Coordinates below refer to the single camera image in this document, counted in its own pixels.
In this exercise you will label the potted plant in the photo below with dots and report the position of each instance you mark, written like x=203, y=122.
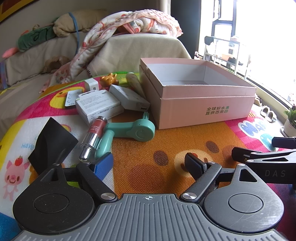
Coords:
x=289, y=127

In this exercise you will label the beige covered sofa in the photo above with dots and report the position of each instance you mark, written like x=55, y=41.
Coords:
x=26, y=72

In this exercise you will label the pink cardboard box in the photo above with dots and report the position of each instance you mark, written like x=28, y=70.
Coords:
x=187, y=92

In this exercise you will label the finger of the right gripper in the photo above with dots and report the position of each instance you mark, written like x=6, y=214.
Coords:
x=242, y=155
x=284, y=142

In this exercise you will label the black card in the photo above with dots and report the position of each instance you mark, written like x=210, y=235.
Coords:
x=53, y=145

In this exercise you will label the pink floral blanket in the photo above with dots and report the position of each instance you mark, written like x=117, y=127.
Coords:
x=121, y=23

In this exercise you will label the large white box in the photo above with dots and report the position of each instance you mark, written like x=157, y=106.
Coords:
x=90, y=105

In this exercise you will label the white slippers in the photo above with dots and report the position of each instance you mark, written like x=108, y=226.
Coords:
x=268, y=114

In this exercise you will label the orange toy figure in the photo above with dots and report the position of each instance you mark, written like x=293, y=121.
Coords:
x=108, y=80

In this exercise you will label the white power bank box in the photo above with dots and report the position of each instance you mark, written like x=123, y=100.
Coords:
x=129, y=99

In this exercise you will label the mint green handheld device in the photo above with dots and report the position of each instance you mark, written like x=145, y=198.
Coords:
x=141, y=130

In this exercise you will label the red silver cylinder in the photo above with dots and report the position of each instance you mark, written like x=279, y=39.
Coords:
x=92, y=139

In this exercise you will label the cream lotion tube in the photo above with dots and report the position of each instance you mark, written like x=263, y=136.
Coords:
x=134, y=82

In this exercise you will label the green plush toy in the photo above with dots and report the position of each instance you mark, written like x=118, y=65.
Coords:
x=29, y=39

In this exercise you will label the beige pillow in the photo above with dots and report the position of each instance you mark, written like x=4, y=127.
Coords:
x=80, y=20

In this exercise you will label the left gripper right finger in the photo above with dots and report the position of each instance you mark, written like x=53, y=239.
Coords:
x=235, y=199

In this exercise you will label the white card packet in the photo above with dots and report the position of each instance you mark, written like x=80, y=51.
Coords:
x=71, y=97

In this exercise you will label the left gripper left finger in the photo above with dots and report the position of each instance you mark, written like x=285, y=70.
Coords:
x=63, y=199

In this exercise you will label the small white charger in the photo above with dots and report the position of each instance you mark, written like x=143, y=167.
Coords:
x=91, y=84

